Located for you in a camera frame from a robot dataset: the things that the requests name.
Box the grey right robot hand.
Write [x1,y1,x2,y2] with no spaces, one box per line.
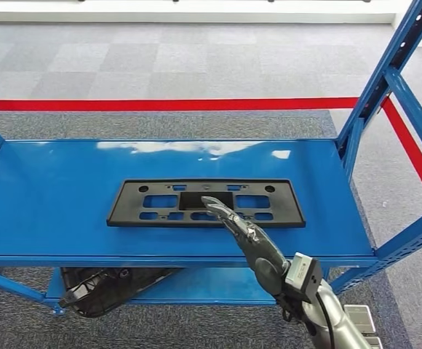
[200,195,291,296]

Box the black plastic bracket part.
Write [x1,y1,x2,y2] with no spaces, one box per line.
[106,178,306,229]

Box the black plastic panel part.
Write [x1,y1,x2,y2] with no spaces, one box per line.
[58,267,182,319]

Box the blue metal shelf rack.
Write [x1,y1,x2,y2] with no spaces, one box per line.
[0,0,422,319]

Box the grey floor outlet box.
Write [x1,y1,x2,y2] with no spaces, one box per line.
[343,304,377,334]
[363,335,384,349]

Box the red floor tape line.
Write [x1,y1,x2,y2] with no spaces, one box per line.
[381,96,422,206]

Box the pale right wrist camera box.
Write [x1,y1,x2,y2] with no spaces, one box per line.
[284,252,324,305]

